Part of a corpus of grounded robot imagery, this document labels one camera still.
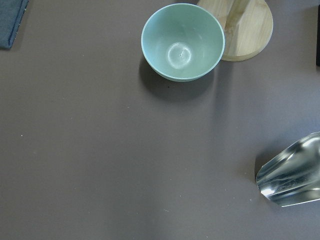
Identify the grey folded cloth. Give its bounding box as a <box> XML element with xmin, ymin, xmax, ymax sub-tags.
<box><xmin>0</xmin><ymin>0</ymin><xmax>29</xmax><ymax>49</ymax></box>

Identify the wooden cup stand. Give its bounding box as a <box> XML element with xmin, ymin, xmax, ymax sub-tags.
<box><xmin>197</xmin><ymin>0</ymin><xmax>274</xmax><ymax>62</ymax></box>

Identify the metal scoop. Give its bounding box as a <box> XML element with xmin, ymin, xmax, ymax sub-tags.
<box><xmin>255</xmin><ymin>132</ymin><xmax>320</xmax><ymax>207</ymax></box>

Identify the black monitor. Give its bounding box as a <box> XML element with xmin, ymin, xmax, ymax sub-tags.
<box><xmin>315</xmin><ymin>4</ymin><xmax>320</xmax><ymax>67</ymax></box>

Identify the mint green bowl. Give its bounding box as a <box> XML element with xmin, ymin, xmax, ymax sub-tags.
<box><xmin>140</xmin><ymin>3</ymin><xmax>225</xmax><ymax>83</ymax></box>

